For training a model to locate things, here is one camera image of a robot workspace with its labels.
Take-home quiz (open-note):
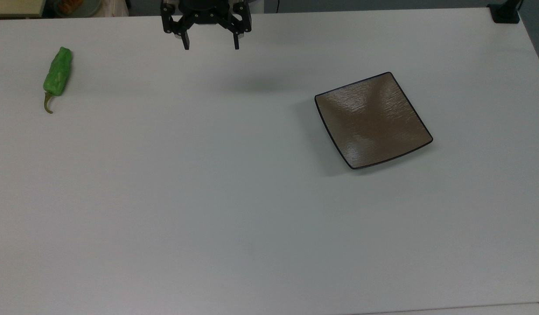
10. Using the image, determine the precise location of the square brown ceramic plate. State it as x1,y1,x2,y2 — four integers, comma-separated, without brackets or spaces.
314,72,434,170

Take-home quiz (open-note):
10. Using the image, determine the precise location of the green chili pepper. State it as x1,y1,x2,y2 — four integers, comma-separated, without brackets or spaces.
43,46,73,115

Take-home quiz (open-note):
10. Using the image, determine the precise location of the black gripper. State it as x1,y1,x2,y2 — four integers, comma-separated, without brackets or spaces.
161,0,253,50

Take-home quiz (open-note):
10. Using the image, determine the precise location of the grey bowl with food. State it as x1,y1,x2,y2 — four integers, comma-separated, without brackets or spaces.
54,0,105,18

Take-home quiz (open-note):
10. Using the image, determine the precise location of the light wooden furniture piece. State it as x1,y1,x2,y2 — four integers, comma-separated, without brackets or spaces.
0,0,46,18

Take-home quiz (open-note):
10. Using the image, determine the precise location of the black camera stand clamp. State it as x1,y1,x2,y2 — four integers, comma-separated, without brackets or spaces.
487,0,523,24

